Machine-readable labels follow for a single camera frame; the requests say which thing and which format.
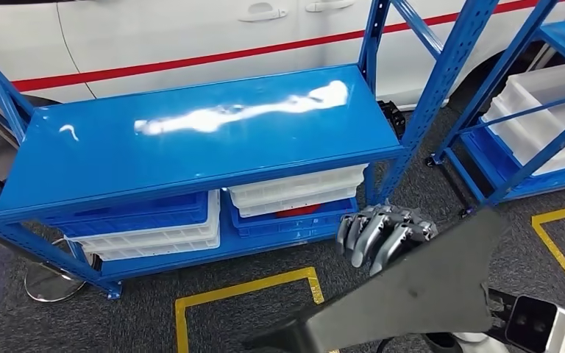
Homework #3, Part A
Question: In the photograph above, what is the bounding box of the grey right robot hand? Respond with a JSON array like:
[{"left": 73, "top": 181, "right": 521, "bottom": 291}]
[{"left": 335, "top": 202, "right": 438, "bottom": 278}]

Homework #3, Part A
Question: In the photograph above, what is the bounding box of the black plastic car part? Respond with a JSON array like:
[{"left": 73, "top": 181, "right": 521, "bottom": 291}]
[{"left": 241, "top": 207, "right": 510, "bottom": 353}]

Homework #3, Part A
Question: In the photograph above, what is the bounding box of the red object inside crate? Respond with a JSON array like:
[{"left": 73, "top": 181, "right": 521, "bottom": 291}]
[{"left": 274, "top": 203, "right": 324, "bottom": 219}]

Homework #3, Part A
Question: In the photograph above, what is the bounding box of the blue plastic crate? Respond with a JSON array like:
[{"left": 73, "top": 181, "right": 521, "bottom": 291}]
[
  {"left": 42, "top": 190, "right": 210, "bottom": 239},
  {"left": 460, "top": 125, "right": 565, "bottom": 202},
  {"left": 227, "top": 194, "right": 360, "bottom": 240}
]

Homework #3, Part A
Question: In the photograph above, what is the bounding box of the white car with red stripe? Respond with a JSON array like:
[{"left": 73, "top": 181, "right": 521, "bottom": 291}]
[{"left": 0, "top": 0, "right": 565, "bottom": 123}]

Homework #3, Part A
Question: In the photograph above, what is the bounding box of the stanchion with chrome base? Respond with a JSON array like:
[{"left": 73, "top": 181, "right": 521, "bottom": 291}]
[{"left": 0, "top": 221, "right": 102, "bottom": 304}]

